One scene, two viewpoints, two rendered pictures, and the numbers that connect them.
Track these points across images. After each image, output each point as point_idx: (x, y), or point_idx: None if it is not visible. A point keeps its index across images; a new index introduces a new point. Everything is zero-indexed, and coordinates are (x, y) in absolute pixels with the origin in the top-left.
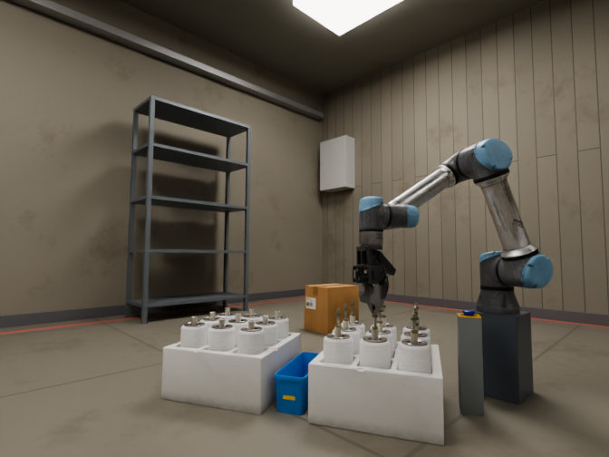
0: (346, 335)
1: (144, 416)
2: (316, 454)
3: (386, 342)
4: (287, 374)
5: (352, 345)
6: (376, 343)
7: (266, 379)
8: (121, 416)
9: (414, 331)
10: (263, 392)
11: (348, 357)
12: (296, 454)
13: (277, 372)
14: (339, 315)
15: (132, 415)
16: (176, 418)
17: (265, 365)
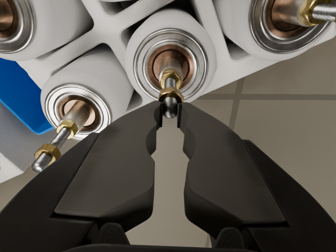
0: (82, 90)
1: (14, 190)
2: (168, 134)
3: (210, 66)
4: (3, 82)
5: (116, 84)
6: (194, 95)
7: (30, 132)
8: (7, 199)
9: (322, 22)
10: (47, 133)
11: (129, 98)
12: (156, 144)
13: (28, 126)
14: (59, 156)
15: (8, 194)
16: (31, 176)
17: (22, 152)
